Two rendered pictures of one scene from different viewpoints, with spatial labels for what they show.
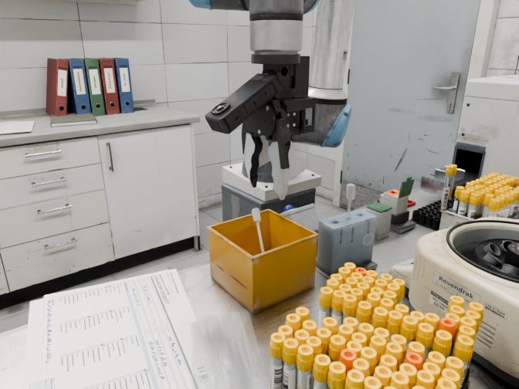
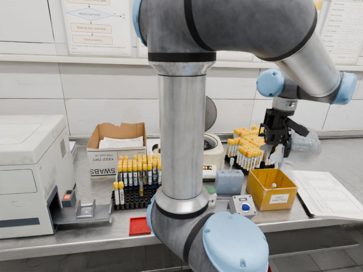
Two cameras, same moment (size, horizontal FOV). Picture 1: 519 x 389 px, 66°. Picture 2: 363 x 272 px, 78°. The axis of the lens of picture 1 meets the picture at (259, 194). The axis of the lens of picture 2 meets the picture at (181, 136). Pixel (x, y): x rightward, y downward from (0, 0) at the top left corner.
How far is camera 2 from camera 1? 143 cm
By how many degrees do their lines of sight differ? 129
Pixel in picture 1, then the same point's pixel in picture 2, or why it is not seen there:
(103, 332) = (329, 194)
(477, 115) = (46, 169)
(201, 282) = (295, 208)
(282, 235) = (258, 190)
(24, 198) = not seen: outside the picture
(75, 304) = (350, 208)
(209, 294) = not seen: hidden behind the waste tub
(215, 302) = not seen: hidden behind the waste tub
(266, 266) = (271, 173)
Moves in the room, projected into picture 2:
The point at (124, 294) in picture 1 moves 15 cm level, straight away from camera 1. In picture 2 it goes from (330, 206) to (353, 238)
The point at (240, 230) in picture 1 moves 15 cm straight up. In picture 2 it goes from (280, 193) to (290, 157)
